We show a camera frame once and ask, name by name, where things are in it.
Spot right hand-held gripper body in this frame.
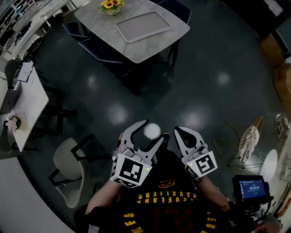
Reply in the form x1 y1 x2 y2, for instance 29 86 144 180
181 143 218 182

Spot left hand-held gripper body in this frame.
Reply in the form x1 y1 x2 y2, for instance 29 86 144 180
110 143 158 189

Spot white cup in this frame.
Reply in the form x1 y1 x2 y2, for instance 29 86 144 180
143 123 162 140

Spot grey rectangular dish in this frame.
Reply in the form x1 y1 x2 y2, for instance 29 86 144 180
115 11 171 44

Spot person's left forearm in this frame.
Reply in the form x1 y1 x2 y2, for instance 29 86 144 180
85 179 124 216

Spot person's right forearm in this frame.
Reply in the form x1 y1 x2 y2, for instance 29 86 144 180
195 176 231 213

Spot person's black jersey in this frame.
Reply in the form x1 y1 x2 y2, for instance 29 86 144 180
74 147 253 233

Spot black monitor with blue screen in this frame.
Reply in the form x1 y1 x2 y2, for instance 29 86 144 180
232 174 271 203

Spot white round stool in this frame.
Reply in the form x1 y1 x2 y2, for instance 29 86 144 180
260 149 279 183

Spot dark blue chair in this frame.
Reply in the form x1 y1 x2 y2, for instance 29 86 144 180
156 0 192 26
62 21 92 43
78 37 135 78

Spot patterned round cushion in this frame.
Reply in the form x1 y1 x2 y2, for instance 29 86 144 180
273 113 291 144

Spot brown cardboard box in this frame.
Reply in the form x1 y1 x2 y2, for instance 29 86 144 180
260 32 286 68
273 62 291 110

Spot white marble table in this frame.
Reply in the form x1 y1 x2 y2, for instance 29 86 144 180
6 66 50 152

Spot grey marble table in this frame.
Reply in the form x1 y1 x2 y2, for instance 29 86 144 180
73 0 191 65

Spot pink flowers in pot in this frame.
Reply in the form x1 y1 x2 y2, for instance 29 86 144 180
5 111 28 134

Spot white clipboard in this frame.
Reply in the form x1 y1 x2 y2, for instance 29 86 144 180
16 61 35 83

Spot grey laptop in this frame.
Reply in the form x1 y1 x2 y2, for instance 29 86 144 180
0 88 22 115

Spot sunflower bouquet in pot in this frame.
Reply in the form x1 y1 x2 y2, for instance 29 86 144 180
98 0 125 16

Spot grey upholstered chair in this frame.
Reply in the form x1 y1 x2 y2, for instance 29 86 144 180
4 58 24 90

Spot white shelving unit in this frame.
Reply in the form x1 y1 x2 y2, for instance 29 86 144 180
0 0 67 58

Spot wire chair with patterned cushion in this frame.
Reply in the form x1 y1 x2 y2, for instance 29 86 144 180
213 116 266 175

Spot beige chair with black frame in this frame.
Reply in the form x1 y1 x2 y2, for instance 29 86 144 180
48 133 110 209

